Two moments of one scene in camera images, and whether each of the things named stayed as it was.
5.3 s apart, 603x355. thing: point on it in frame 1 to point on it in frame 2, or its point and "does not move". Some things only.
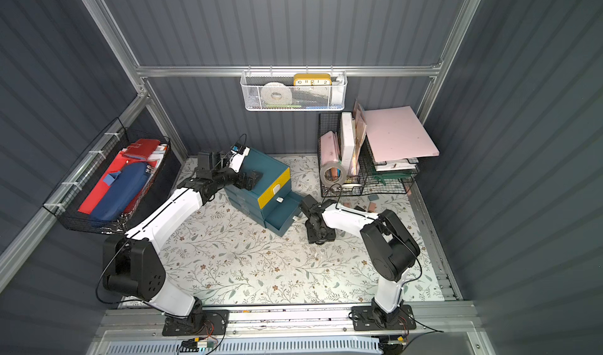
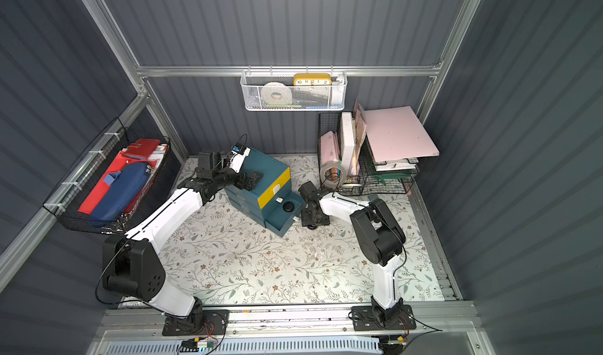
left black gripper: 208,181 does not move
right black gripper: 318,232 to 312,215
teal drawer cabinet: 270,201 does not move
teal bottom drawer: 283,215 does not move
